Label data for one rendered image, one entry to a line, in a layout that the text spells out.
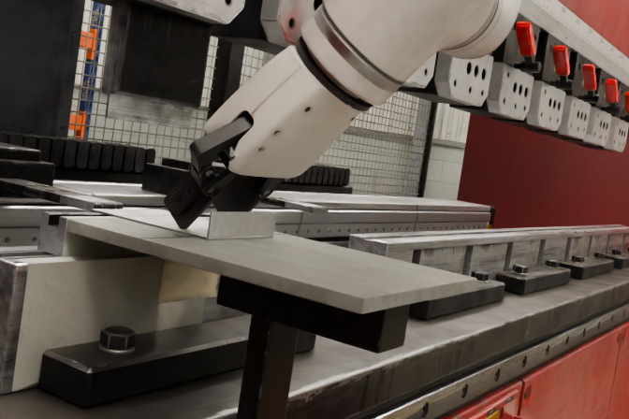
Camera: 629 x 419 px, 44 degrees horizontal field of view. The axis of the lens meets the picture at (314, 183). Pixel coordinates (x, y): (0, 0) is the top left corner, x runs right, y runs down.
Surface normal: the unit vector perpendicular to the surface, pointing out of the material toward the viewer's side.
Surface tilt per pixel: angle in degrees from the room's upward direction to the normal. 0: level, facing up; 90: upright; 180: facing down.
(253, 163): 134
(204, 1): 90
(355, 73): 116
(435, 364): 90
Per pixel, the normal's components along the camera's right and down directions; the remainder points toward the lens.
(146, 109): 0.83, 0.15
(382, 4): -0.35, 0.18
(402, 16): -0.08, 0.44
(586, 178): -0.54, -0.04
